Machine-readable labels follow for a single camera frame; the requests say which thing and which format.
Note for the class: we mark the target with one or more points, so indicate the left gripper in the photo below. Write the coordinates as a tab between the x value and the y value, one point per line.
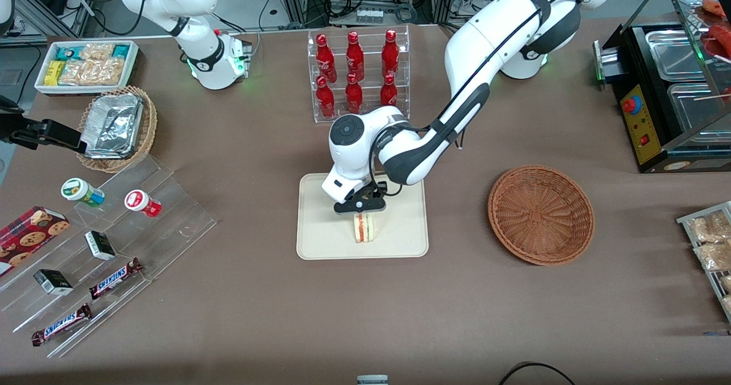
381	185

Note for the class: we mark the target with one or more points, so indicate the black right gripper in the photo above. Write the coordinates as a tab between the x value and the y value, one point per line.
29	132

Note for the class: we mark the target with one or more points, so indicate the triangular sandwich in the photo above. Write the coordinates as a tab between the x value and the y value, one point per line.
364	229

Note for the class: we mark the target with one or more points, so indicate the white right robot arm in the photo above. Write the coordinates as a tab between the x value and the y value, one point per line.
205	59

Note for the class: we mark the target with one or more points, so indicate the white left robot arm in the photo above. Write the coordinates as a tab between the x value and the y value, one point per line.
485	48

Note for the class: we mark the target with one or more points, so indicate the beige rectangular tray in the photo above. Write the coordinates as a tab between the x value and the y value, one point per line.
400	231

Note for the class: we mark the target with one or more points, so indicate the light oval wicker basket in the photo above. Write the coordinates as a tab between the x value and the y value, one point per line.
147	128

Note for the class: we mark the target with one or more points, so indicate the brown round wicker basket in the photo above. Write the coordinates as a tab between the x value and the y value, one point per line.
539	213

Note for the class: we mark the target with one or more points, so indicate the silver foil wrapped package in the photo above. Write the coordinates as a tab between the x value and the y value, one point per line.
114	125

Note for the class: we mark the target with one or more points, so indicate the white plastic snack bin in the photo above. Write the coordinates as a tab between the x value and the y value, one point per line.
41	82

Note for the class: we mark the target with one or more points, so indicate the green lid snack cup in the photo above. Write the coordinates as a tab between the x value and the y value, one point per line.
80	191

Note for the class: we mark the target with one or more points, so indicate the yellow snack packet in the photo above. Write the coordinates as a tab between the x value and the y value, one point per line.
54	72

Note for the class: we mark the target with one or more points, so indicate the clear bag of crackers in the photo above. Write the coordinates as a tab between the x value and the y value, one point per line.
97	51
108	71
77	73

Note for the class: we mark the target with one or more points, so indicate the teal snack packet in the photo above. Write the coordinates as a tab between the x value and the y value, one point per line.
121	50
68	52

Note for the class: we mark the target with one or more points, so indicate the red lid snack cup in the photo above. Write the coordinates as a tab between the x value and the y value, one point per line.
140	202

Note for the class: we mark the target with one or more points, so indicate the red plaid cookie box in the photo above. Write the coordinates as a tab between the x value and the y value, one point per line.
28	236

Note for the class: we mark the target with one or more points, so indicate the red cola bottle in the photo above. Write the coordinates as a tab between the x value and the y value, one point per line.
390	56
325	99
326	59
388	92
353	96
354	58

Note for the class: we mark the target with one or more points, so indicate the small black carton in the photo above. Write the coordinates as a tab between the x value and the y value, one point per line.
52	282
100	245

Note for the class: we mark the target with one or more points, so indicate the clear acrylic stepped stand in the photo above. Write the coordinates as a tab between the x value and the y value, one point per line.
171	202

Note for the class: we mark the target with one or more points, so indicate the Snickers chocolate bar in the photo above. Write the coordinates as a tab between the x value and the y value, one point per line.
61	324
114	278

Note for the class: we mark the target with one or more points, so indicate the clear acrylic bottle rack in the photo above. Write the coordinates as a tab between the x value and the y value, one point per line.
370	42

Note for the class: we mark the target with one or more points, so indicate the grey box at table edge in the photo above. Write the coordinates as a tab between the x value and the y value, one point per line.
372	380

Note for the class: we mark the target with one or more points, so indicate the white power strip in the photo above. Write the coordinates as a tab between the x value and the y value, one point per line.
369	16

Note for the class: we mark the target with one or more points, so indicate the black hot food display case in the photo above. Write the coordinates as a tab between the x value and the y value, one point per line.
639	122

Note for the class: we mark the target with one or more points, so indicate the clear bag of pastry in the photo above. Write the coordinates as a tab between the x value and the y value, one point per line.
708	228
714	255

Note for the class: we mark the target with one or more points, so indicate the steel food pan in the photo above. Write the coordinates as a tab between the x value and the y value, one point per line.
697	108
674	53

